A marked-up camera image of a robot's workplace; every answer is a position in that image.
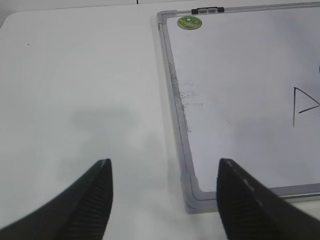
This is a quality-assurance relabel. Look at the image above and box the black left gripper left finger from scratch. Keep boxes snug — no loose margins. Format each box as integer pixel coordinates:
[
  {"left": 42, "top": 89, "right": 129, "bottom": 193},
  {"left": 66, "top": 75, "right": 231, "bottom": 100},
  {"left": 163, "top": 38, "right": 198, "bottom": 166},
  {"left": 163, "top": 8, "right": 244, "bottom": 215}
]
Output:
[{"left": 0, "top": 159, "right": 113, "bottom": 240}]

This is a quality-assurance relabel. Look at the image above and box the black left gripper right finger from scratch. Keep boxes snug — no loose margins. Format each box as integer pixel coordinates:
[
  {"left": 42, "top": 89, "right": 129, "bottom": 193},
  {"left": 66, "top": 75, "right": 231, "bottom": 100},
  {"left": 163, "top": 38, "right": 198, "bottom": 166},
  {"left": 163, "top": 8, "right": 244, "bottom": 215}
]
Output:
[{"left": 216, "top": 158, "right": 320, "bottom": 240}]

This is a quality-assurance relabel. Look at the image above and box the whiteboard with grey frame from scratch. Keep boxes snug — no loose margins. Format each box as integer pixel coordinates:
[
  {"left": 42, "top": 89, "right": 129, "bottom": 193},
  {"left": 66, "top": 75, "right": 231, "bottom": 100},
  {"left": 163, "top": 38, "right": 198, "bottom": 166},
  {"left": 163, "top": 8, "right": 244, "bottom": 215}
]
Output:
[{"left": 157, "top": 2, "right": 320, "bottom": 214}]

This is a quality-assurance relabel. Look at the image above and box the round green magnet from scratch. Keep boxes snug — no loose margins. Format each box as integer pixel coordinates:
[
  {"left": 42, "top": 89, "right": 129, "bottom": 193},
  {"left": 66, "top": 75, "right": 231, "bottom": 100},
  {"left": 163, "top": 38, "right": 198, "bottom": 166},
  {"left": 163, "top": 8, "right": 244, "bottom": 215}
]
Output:
[{"left": 177, "top": 15, "right": 202, "bottom": 30}]

